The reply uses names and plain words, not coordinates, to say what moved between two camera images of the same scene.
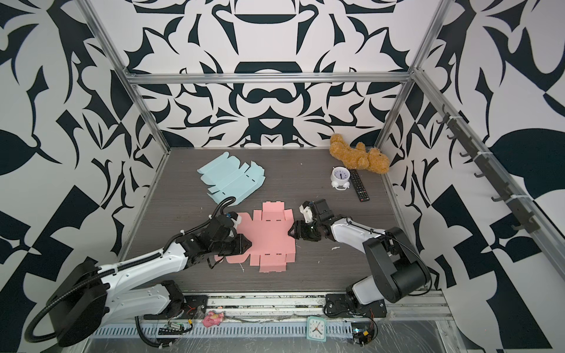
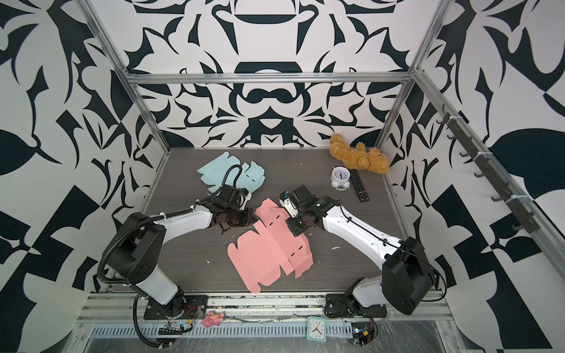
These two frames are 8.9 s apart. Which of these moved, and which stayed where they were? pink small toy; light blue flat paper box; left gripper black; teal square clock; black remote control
Moved: left gripper black
Stayed: black remote control; pink small toy; teal square clock; light blue flat paper box
